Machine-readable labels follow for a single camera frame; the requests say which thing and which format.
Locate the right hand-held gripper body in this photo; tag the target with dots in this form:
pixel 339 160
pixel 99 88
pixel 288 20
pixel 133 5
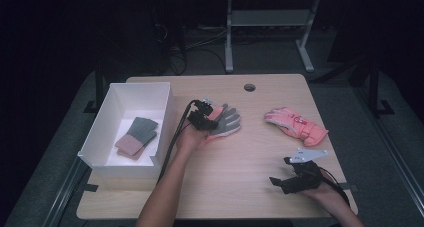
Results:
pixel 305 173

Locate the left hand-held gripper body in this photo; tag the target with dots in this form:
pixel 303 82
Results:
pixel 199 119

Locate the grey glove with pink trim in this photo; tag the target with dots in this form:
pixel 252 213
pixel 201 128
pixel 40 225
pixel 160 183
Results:
pixel 228 120

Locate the green and pink cloths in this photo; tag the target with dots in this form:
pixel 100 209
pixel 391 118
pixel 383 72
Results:
pixel 138 133

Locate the white box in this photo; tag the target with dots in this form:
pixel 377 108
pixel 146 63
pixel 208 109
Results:
pixel 133 100

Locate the pink and grey knitted glove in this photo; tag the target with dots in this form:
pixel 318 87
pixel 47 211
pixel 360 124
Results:
pixel 128 153

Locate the person's left hand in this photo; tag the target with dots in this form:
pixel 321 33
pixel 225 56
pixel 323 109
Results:
pixel 190 138

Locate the person's right hand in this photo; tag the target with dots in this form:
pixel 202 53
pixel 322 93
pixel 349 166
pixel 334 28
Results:
pixel 321 193

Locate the black tape strip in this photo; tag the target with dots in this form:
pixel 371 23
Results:
pixel 349 187
pixel 90 187

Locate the black metal stand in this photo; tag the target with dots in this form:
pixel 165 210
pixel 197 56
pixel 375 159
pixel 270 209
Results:
pixel 376 90

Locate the white metal table frame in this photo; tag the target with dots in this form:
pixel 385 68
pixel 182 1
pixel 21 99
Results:
pixel 270 18

